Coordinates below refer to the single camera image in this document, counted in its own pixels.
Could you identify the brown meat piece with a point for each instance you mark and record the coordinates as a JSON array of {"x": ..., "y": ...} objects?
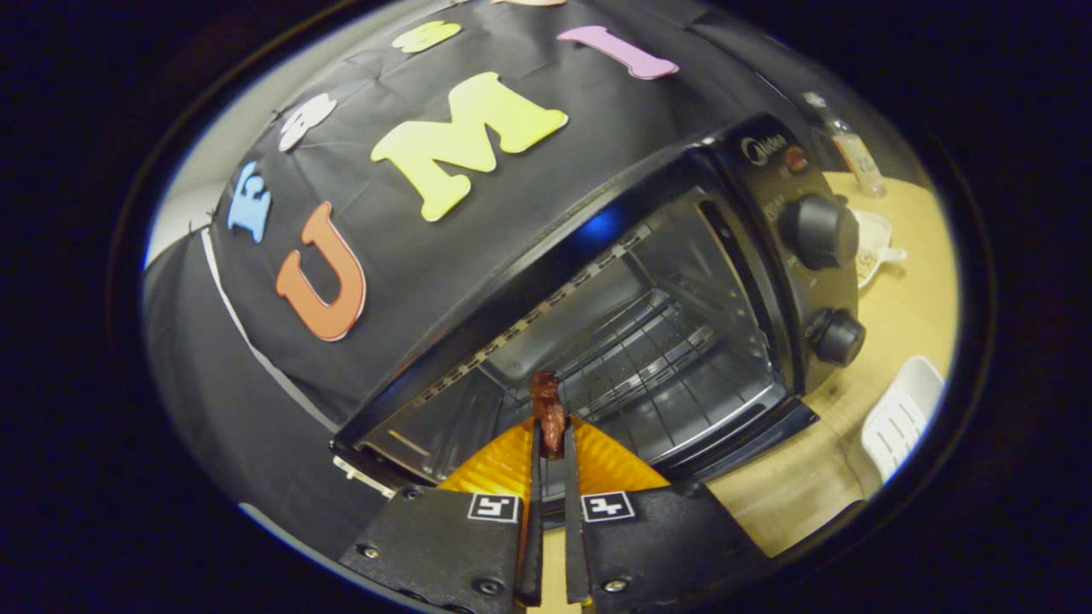
[{"x": 550, "y": 414}]

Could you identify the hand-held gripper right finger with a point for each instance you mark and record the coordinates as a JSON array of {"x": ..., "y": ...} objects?
[{"x": 573, "y": 529}]

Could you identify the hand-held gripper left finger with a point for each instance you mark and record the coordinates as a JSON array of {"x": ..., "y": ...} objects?
[{"x": 533, "y": 529}]

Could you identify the black toaster oven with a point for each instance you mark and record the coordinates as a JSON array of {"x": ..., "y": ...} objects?
[{"x": 798, "y": 290}]

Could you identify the white rectangular tray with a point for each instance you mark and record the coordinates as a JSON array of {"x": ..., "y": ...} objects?
[{"x": 904, "y": 418}]

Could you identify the small glass bottle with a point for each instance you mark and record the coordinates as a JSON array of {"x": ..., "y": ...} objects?
[{"x": 857, "y": 158}]

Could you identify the white divided seasoning dish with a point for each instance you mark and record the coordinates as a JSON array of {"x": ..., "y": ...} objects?
[{"x": 874, "y": 247}]

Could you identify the metal oven rack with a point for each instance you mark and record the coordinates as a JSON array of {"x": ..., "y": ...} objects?
[{"x": 657, "y": 358}]

